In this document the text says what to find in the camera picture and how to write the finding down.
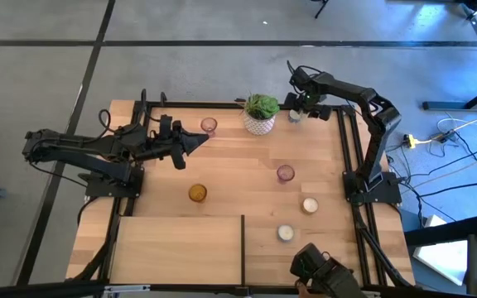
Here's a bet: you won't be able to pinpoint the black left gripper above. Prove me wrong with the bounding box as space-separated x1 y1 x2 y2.
147 118 211 171

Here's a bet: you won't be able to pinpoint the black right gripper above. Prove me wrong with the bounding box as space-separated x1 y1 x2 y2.
283 79 333 122

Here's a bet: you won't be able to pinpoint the pink glass candle holder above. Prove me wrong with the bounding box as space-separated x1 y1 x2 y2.
276 164 296 185
200 117 219 138

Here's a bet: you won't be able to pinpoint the amber glass candle holder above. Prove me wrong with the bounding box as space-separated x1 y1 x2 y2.
187 183 209 204

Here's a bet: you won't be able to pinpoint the white candle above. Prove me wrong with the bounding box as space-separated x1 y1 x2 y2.
277 223 296 243
301 196 320 215

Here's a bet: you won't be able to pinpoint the plant in white patterned pot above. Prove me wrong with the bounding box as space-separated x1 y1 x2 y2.
234 93 282 137

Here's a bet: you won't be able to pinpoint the black tripod leg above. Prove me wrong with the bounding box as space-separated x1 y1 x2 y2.
311 0 330 20

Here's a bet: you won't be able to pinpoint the raised wooden shelf black legs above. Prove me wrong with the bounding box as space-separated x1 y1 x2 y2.
108 214 247 286

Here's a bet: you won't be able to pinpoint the black metal floor stand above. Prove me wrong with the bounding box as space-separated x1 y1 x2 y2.
422 78 477 112

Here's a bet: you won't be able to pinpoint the black handheld device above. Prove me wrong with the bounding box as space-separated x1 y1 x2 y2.
290 243 366 298

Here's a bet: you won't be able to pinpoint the black bar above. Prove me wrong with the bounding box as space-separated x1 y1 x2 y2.
403 214 477 248

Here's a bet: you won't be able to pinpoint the white panel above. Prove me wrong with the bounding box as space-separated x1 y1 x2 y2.
412 214 470 287

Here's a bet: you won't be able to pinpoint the black rig crossbar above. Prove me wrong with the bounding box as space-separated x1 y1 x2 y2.
0 281 477 298

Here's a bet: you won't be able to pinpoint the black metal table frame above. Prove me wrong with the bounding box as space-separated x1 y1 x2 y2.
70 89 416 291

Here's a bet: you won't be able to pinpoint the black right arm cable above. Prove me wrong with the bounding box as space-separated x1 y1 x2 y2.
286 60 325 84

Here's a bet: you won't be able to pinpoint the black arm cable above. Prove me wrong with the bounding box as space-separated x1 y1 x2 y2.
286 60 325 84
97 108 118 136

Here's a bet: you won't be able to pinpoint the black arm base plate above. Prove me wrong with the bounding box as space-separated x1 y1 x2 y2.
84 163 145 199
343 170 403 204

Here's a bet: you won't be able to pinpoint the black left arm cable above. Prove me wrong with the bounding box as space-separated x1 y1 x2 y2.
97 108 118 136

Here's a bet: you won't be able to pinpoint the white floor cable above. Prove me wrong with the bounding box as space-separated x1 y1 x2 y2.
436 117 477 136

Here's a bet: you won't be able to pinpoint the black braided cable sleeve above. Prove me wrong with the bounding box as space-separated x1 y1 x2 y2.
70 243 113 282
354 206 413 289

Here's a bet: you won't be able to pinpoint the beige floor cable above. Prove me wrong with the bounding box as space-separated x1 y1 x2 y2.
399 144 477 195

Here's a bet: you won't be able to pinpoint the orange floor cable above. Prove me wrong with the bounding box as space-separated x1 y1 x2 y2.
414 105 477 146

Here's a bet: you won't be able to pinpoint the black floor cable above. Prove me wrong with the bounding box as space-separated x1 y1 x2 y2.
418 180 477 199

